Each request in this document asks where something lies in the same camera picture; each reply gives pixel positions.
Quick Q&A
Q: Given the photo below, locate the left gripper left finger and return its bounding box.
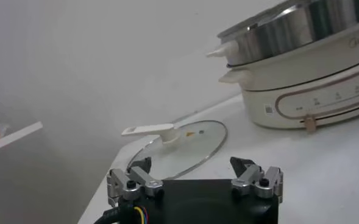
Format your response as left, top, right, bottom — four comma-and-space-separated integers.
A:
106, 156, 165, 208

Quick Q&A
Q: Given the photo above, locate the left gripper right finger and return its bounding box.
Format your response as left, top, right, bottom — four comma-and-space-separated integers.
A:
230, 156, 284, 204

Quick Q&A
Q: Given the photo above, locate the stainless steel steamer basket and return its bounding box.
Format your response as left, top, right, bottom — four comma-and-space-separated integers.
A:
205, 0, 359, 68

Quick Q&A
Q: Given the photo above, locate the cream electric cooker pot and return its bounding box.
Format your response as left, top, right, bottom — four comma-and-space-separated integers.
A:
218, 16, 359, 134

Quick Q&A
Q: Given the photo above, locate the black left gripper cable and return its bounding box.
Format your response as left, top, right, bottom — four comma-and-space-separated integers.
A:
93, 203, 149, 224

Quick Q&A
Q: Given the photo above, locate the glass lid with white handle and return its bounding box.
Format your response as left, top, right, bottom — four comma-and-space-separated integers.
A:
121, 120, 229, 180

